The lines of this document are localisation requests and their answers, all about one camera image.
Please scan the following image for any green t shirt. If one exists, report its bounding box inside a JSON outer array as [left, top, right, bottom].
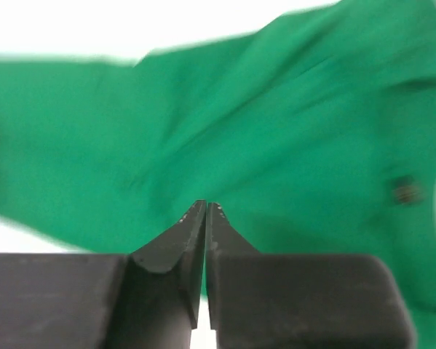
[[0, 0, 436, 313]]

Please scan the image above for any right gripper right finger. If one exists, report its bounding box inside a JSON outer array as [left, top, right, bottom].
[[206, 203, 416, 349]]

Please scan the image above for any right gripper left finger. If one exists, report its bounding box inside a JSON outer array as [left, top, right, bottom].
[[0, 201, 207, 348]]

